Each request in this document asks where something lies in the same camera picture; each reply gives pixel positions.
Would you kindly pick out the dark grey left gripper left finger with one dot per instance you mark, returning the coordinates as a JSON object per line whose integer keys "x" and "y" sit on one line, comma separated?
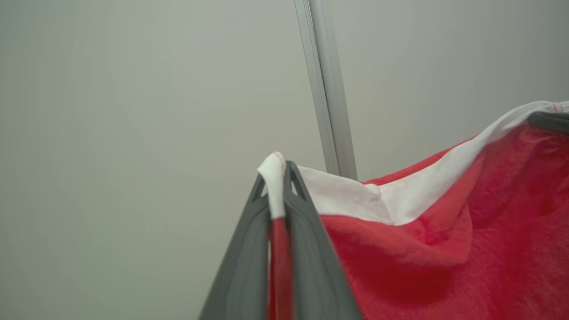
{"x": 244, "y": 266}

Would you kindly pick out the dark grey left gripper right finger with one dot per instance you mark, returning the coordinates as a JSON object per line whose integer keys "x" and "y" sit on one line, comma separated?
{"x": 315, "y": 275}

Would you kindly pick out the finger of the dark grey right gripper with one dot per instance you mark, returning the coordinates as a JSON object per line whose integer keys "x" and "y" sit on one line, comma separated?
{"x": 553, "y": 121}

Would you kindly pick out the red white basketball jersey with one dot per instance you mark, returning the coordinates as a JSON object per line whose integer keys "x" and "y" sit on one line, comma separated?
{"x": 444, "y": 258}

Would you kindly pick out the grey aluminium partition post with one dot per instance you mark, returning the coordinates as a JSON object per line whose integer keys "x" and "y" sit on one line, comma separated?
{"x": 329, "y": 89}

